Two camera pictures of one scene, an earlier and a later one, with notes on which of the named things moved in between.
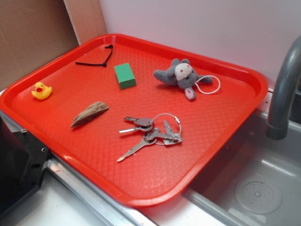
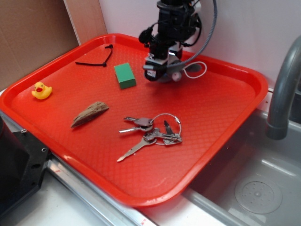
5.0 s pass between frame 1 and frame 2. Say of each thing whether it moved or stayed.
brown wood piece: stayed
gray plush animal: moved
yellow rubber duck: stayed
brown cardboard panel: stayed
